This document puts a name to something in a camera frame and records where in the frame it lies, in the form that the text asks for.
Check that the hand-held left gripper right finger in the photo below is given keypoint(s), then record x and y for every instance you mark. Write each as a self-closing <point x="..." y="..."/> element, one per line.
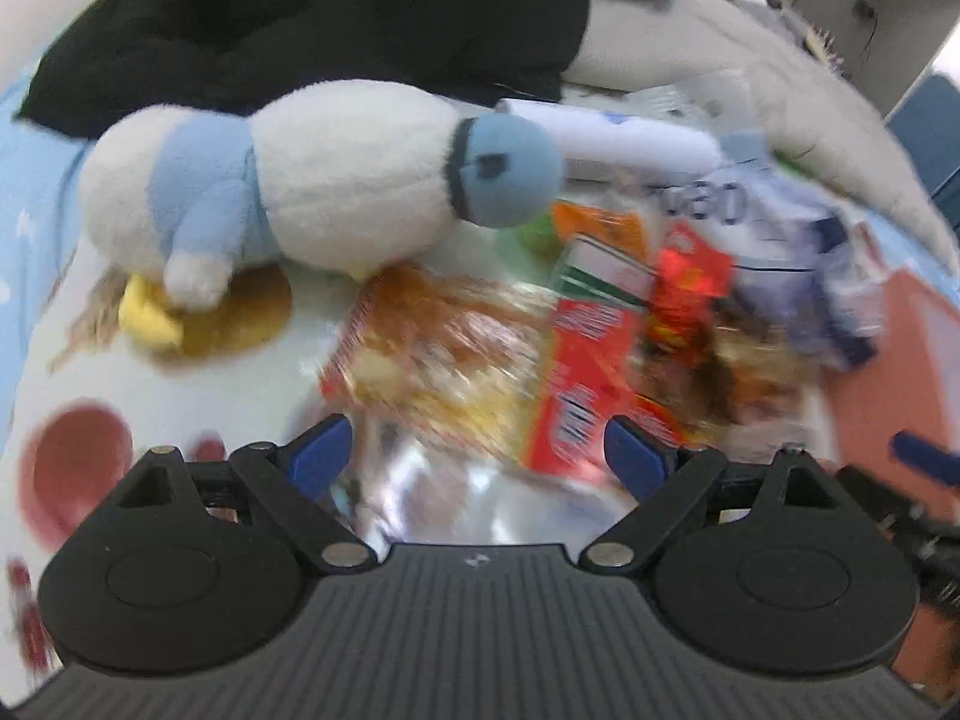
<point x="634" y="457"/>

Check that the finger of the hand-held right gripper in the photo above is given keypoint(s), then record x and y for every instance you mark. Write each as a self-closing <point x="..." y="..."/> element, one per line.
<point x="926" y="457"/>

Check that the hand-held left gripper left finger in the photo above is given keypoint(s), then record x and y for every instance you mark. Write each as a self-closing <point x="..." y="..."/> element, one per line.
<point x="322" y="450"/>

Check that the red green snack packet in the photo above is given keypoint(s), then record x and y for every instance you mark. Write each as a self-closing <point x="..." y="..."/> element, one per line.
<point x="592" y="360"/>

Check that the orange cardboard box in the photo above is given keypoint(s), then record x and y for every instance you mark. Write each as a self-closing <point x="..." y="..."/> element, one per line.
<point x="900" y="345"/>

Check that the orange seasoning packet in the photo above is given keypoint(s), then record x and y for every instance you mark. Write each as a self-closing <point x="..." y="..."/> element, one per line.
<point x="600" y="225"/>

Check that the brown clear snack packet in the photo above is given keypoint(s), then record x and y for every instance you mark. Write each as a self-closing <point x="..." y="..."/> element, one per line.
<point x="742" y="367"/>

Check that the orange clear snack packet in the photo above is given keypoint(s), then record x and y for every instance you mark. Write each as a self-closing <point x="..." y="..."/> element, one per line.
<point x="435" y="360"/>

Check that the fruit print mat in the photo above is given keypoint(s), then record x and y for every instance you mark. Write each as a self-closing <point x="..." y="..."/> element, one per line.
<point x="187" y="390"/>

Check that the clear shiny snack packet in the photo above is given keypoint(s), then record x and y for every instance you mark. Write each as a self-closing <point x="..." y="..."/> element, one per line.
<point x="480" y="495"/>

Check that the small shiny red packet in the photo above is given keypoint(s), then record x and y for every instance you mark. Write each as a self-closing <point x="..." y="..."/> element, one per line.
<point x="686" y="285"/>

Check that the clear blue plastic bag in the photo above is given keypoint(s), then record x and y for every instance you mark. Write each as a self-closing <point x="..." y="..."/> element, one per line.
<point x="817" y="270"/>

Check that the white bag with dark numerals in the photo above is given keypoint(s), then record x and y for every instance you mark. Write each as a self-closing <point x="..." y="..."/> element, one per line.
<point x="705" y="202"/>

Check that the white blue plush duck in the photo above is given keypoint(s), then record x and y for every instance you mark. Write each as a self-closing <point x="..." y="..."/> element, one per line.
<point x="337" y="172"/>

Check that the white spray can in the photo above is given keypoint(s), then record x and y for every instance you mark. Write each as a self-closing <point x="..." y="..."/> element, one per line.
<point x="622" y="139"/>

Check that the blue chair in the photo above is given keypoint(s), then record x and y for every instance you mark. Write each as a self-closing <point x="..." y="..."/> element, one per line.
<point x="937" y="135"/>

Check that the clear blister pack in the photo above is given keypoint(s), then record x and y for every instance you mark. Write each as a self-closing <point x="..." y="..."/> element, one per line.
<point x="697" y="94"/>

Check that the light blue bedsheet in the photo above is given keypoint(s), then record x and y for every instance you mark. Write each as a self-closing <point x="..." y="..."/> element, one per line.
<point x="37" y="187"/>

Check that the black puffer jacket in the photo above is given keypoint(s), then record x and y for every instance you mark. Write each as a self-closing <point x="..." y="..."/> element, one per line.
<point x="337" y="15"/>

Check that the grey quilt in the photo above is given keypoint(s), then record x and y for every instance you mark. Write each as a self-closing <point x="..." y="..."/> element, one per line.
<point x="750" y="37"/>

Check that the grey wardrobe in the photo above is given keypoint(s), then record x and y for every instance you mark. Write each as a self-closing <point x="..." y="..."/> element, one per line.
<point x="900" y="15"/>

